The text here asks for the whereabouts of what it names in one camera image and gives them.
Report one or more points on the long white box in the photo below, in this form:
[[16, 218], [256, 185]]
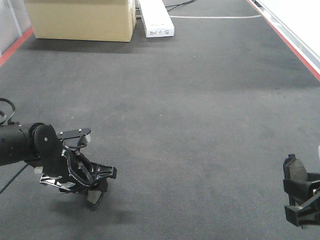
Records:
[[155, 18]]

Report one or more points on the black conveyor belt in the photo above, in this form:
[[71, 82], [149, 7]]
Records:
[[198, 126]]

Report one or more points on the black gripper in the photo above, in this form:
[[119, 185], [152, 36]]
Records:
[[63, 165]]

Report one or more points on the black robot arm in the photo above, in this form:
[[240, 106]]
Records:
[[16, 145]]

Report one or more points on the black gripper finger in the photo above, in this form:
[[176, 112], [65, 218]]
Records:
[[303, 188], [303, 213]]

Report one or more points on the grey brake pad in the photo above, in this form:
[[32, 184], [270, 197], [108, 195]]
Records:
[[294, 169], [95, 196]]

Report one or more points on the white side panel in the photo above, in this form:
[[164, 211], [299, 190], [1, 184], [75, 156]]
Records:
[[301, 16]]

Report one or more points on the cardboard box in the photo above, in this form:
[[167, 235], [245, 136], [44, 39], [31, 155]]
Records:
[[89, 20]]

